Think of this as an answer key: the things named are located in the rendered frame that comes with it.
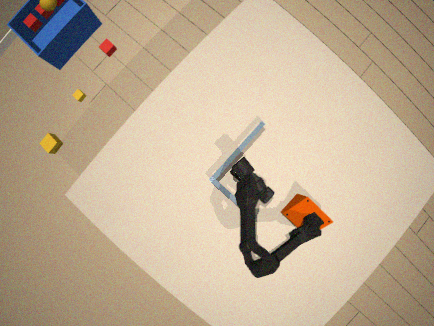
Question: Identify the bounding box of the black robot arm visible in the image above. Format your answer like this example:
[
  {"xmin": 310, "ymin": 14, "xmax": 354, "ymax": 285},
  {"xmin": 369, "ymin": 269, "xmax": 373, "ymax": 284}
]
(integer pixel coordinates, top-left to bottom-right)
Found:
[{"xmin": 232, "ymin": 157, "xmax": 324, "ymax": 278}]

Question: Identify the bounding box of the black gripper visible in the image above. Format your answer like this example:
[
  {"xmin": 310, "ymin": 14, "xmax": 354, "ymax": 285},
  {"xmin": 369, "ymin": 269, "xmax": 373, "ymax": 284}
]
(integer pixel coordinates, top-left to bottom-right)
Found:
[{"xmin": 230, "ymin": 170, "xmax": 274, "ymax": 203}]

